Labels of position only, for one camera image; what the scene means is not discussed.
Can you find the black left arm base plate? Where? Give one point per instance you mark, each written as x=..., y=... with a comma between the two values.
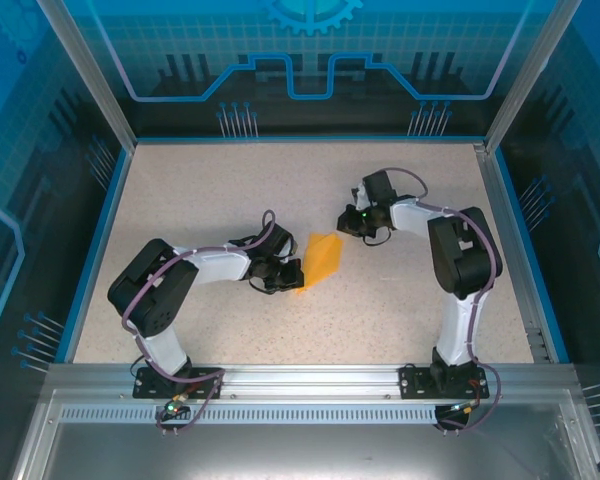
x=145, y=387

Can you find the aluminium mounting rail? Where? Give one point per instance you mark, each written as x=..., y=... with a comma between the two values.
x=305, y=380

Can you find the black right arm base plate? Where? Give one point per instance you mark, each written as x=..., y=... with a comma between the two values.
x=410, y=385

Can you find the aluminium side rail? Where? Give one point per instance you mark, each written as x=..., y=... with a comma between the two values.
x=512, y=250

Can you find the aluminium frame post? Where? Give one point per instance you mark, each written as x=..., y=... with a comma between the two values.
x=522, y=75
x=91, y=75

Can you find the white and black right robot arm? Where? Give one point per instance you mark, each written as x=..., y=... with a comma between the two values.
x=455, y=330

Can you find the blue table border strip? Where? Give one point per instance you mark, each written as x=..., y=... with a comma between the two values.
x=100, y=250
x=531, y=260

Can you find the grey metal tray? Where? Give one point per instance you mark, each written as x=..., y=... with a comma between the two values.
x=305, y=452

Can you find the blue printed side panel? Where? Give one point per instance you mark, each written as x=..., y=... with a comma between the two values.
x=580, y=200
x=20, y=200

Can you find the blue printed back panel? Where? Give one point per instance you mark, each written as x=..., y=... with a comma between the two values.
x=180, y=30

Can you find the yellow paper sheet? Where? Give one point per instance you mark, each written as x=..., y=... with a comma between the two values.
x=320, y=260

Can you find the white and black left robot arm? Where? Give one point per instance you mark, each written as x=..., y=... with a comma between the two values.
x=165, y=350

